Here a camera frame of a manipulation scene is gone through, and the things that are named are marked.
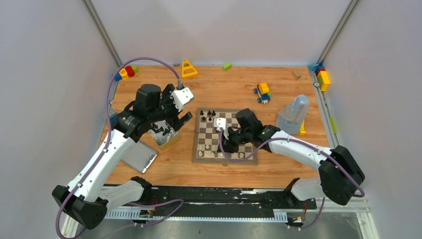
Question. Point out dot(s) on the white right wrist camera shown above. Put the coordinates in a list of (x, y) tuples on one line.
[(220, 124)]

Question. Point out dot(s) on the gold metal tin box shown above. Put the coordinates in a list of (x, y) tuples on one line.
[(164, 135)]

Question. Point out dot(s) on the colourful round blocks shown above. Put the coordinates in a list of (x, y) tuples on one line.
[(127, 72)]

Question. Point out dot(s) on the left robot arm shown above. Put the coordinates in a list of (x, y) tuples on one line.
[(82, 198)]

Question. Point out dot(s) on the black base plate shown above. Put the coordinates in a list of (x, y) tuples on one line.
[(222, 202)]

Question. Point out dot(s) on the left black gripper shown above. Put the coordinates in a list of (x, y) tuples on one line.
[(172, 116)]

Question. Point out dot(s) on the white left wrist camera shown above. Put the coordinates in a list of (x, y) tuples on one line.
[(182, 97)]

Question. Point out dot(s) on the stacked colourful bricks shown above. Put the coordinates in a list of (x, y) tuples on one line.
[(321, 75)]

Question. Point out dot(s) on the yellow triangle toy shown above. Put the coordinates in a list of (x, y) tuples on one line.
[(188, 70)]

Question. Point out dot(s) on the toy car of bricks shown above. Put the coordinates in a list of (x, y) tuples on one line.
[(263, 92)]

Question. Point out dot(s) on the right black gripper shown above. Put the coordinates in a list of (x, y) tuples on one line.
[(227, 145)]

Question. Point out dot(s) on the silver tin lid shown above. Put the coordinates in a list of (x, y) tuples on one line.
[(140, 157)]

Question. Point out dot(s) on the green block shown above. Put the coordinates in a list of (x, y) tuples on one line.
[(226, 66)]

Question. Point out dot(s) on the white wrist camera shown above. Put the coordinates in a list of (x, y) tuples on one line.
[(220, 124), (182, 97)]

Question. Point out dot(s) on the brown wooden block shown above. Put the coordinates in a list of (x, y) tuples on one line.
[(296, 74)]

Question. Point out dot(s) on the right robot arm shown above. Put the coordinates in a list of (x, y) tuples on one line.
[(339, 176)]

